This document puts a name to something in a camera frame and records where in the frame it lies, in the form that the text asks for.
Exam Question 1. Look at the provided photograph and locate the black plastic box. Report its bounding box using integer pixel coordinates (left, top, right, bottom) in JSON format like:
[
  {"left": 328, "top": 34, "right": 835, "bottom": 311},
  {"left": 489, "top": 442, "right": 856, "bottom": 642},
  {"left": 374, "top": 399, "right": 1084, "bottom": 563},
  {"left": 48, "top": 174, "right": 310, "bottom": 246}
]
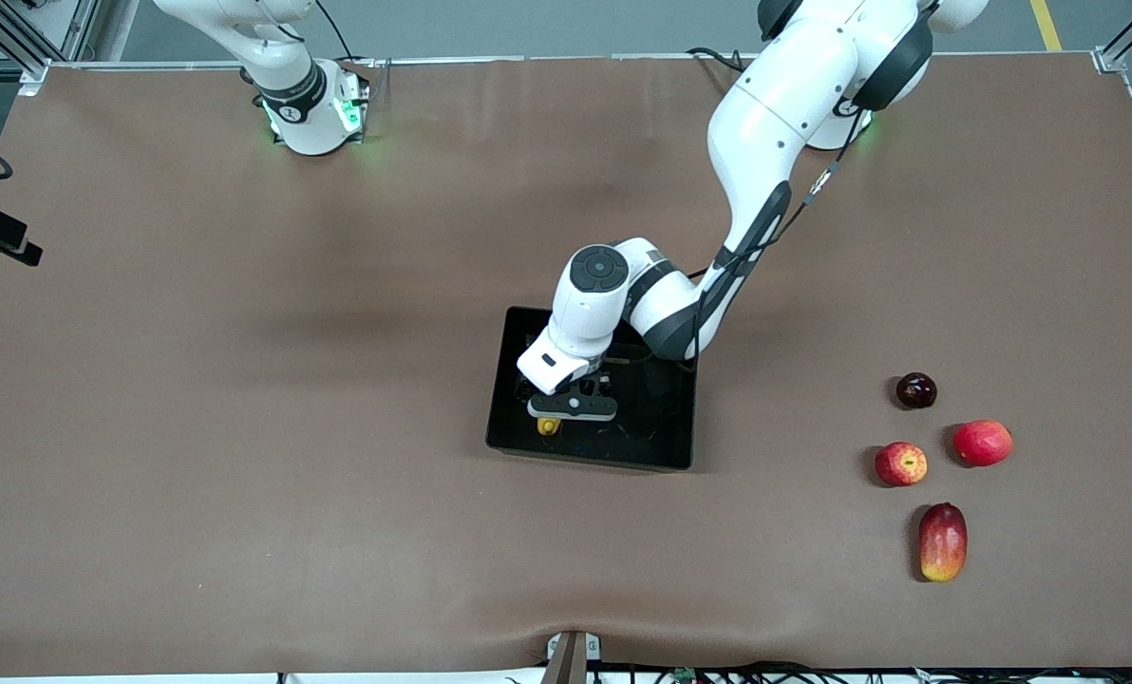
[{"left": 485, "top": 306, "right": 700, "bottom": 473}]

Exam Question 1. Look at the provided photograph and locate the small striped red-yellow apple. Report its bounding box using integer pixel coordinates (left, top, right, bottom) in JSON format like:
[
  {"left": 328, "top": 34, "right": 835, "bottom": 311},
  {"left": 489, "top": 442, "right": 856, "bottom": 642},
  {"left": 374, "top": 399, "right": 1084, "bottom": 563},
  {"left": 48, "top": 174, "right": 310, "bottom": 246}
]
[{"left": 875, "top": 441, "right": 929, "bottom": 487}]

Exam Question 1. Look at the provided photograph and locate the dark purple plum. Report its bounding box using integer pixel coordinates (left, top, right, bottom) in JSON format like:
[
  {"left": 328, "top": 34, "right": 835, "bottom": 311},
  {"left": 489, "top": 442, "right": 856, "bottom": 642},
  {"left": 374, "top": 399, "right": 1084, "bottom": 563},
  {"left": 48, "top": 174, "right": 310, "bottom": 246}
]
[{"left": 896, "top": 372, "right": 938, "bottom": 410}]

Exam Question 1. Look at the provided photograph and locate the red-yellow mango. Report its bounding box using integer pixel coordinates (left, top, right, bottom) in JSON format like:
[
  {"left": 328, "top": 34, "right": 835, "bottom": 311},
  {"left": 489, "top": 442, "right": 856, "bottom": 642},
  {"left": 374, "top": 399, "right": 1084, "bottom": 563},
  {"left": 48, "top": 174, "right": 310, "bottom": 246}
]
[{"left": 918, "top": 503, "right": 969, "bottom": 582}]

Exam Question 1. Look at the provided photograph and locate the plain red apple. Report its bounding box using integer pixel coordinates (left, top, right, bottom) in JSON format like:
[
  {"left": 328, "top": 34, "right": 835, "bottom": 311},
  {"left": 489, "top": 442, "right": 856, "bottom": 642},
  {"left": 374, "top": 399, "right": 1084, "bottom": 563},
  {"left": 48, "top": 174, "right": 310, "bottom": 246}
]
[{"left": 953, "top": 419, "right": 1014, "bottom": 467}]

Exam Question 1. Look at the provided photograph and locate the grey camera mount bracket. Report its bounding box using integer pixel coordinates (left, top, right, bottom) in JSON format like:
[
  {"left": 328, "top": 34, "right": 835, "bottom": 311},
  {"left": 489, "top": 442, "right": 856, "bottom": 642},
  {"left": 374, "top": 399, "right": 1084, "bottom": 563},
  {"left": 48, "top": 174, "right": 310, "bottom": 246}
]
[{"left": 545, "top": 630, "right": 603, "bottom": 684}]

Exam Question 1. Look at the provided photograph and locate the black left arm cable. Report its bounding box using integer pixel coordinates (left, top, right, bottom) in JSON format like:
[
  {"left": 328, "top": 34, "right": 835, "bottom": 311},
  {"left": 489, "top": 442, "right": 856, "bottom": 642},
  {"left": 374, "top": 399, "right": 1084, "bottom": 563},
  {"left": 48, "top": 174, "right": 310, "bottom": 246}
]
[{"left": 688, "top": 109, "right": 866, "bottom": 286}]

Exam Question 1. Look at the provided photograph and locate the black left base cable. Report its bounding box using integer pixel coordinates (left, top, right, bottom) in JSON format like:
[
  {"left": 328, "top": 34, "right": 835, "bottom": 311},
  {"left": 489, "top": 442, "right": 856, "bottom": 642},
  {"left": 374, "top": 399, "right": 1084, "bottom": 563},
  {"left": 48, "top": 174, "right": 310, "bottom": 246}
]
[{"left": 687, "top": 46, "right": 747, "bottom": 75}]

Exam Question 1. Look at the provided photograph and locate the black base cable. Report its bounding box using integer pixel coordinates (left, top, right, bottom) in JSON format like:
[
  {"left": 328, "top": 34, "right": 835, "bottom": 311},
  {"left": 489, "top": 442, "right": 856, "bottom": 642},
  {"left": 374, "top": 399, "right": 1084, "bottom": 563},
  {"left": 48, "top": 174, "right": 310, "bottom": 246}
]
[
  {"left": 687, "top": 46, "right": 747, "bottom": 75},
  {"left": 314, "top": 0, "right": 393, "bottom": 69}
]

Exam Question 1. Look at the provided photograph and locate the black right base cable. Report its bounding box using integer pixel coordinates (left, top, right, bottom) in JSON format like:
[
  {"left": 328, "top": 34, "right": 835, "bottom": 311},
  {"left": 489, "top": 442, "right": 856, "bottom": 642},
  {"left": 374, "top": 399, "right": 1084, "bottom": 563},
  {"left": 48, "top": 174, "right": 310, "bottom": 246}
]
[{"left": 314, "top": 0, "right": 393, "bottom": 69}]

